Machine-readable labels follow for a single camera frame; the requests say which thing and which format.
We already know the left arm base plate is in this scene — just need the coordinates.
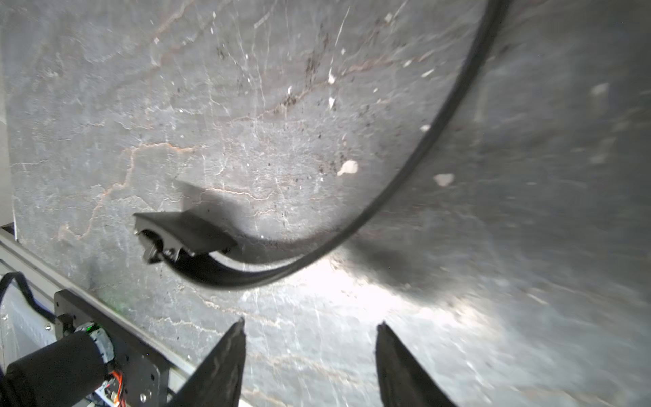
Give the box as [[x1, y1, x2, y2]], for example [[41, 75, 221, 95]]
[[54, 289, 171, 406]]

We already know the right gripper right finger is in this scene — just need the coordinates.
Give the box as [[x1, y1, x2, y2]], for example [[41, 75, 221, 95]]
[[376, 322, 457, 407]]

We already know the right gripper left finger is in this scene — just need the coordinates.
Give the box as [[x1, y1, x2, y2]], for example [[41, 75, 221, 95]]
[[167, 319, 247, 407]]

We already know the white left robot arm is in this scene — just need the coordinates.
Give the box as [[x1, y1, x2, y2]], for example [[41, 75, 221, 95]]
[[1, 322, 115, 406]]

